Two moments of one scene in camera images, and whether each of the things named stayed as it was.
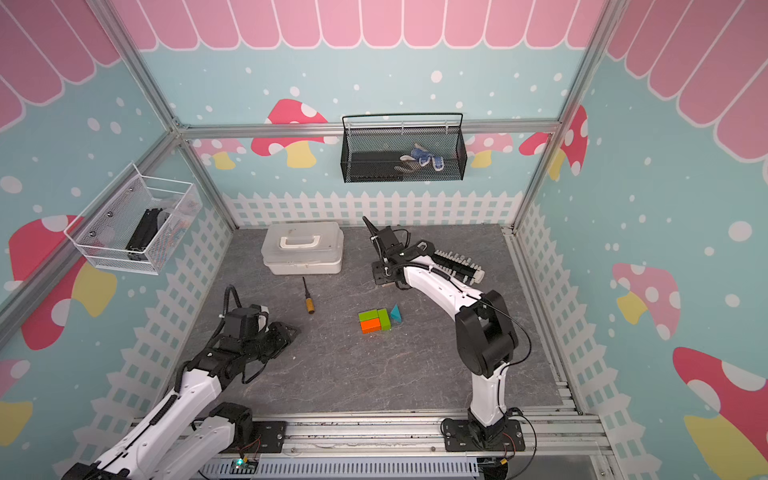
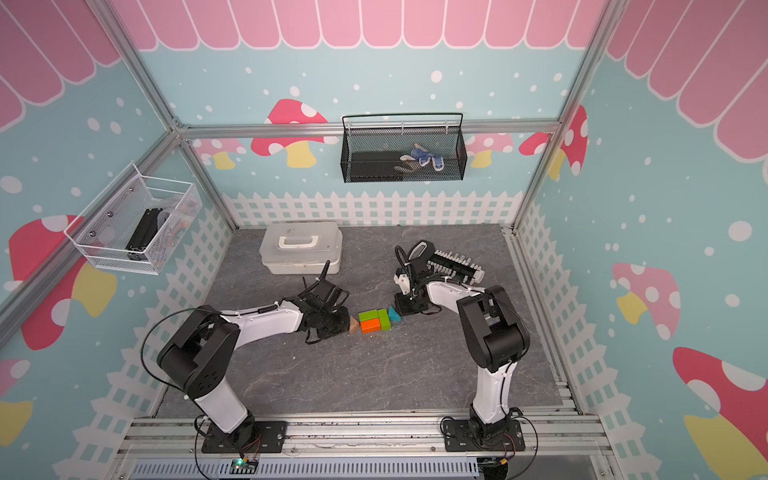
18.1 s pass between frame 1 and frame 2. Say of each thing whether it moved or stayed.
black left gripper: moved
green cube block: stayed
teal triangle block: stayed
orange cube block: stayed
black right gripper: moved
